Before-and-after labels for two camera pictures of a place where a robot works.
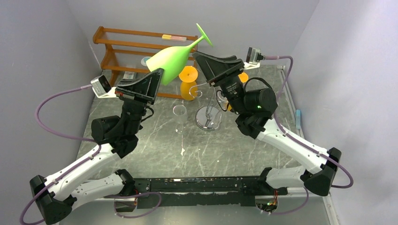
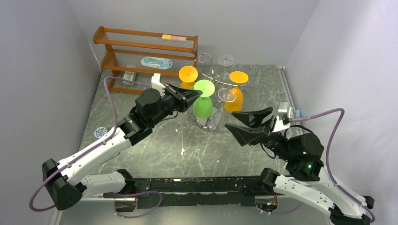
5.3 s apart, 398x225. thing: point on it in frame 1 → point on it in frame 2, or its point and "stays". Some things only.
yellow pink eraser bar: x=172 y=37 stays
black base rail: x=194 y=191 stays
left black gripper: x=143 y=89 → x=182 y=96
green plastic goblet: x=173 y=59 → x=202 y=104
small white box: x=128 y=75 stays
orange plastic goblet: x=188 y=88 stays
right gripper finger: x=214 y=68 → x=246 y=135
